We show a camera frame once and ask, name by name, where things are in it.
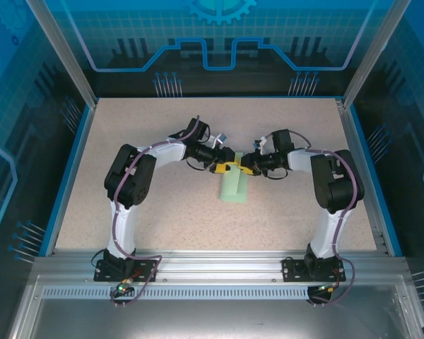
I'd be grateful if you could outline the light green paper sheet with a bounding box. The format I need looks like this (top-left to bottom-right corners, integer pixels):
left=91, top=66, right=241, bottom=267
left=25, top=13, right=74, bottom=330
left=218, top=152, right=249, bottom=204

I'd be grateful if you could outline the blue table edge strip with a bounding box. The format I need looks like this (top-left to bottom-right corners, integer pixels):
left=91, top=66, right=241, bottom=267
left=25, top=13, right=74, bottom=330
left=38, top=104, right=96, bottom=258
left=348, top=104, right=404, bottom=258

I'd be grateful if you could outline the thin black right gripper cable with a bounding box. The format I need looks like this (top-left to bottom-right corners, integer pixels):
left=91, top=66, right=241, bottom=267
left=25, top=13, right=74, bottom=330
left=264, top=165, right=293, bottom=181

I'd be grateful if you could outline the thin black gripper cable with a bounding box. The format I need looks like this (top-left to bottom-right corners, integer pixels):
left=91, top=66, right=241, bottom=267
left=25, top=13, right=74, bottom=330
left=264, top=165, right=293, bottom=181
left=185, top=157, right=213, bottom=174

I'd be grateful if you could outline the thin black left gripper cable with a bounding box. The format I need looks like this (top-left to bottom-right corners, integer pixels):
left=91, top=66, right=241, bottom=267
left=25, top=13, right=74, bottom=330
left=185, top=157, right=213, bottom=174

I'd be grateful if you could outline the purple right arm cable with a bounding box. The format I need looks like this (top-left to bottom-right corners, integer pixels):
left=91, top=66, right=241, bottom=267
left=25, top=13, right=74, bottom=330
left=288, top=129, right=363, bottom=308

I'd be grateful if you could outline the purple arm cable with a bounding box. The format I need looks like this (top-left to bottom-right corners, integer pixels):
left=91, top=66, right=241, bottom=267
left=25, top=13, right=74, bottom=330
left=288, top=129, right=363, bottom=308
left=109, top=114, right=202, bottom=309

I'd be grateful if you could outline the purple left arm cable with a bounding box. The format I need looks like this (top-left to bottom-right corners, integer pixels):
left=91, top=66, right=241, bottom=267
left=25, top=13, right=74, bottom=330
left=109, top=114, right=202, bottom=309

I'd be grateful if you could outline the aluminium frame rail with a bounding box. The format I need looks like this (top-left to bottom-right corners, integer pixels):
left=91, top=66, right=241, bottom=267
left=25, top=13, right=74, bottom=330
left=33, top=248, right=410, bottom=282

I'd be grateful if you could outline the aluminium side rail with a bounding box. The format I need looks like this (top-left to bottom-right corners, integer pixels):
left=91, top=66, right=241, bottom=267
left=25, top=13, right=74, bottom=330
left=334, top=98, right=390, bottom=256

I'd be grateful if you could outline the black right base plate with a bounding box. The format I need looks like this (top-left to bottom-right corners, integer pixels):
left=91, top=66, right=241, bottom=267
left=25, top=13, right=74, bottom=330
left=281, top=256, right=348, bottom=283

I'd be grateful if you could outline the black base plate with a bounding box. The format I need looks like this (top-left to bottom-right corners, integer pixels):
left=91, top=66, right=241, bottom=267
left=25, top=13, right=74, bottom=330
left=93, top=258, right=160, bottom=283
left=281, top=256, right=348, bottom=283

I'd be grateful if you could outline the slotted grey cable duct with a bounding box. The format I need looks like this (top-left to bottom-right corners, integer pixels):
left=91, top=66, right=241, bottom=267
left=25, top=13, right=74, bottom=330
left=41, top=286, right=315, bottom=300

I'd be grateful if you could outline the cable connector with green light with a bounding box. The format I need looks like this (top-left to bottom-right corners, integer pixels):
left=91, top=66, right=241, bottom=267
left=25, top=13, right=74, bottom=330
left=314, top=282, right=341, bottom=295
left=114, top=278, right=136, bottom=297

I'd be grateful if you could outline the aluminium frame post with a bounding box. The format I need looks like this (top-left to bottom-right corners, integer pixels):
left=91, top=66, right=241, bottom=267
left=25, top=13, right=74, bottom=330
left=23, top=0, right=100, bottom=109
left=340, top=0, right=411, bottom=109

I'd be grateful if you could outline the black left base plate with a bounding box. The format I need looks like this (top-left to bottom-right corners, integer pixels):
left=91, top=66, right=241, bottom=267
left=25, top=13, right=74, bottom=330
left=93, top=258, right=160, bottom=283

